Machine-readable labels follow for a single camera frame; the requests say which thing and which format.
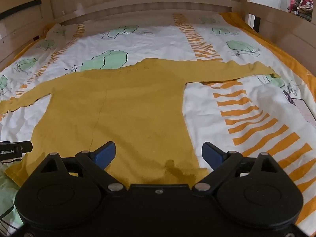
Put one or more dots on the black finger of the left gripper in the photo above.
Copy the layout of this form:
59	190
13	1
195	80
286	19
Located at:
14	149

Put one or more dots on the white patterned bed sheet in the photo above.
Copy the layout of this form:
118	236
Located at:
249	115

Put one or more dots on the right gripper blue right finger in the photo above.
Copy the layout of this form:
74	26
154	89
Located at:
222	163

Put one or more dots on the mustard yellow knit sweater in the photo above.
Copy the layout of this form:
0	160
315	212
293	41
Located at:
138	107

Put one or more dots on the beige wooden bed frame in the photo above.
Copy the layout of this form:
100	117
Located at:
23	20

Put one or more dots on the red patterned bag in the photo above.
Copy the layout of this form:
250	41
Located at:
301	8

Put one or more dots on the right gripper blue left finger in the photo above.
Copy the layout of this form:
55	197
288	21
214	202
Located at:
93	164

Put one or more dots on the pink notebook on bed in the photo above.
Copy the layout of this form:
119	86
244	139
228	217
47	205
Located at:
301	105

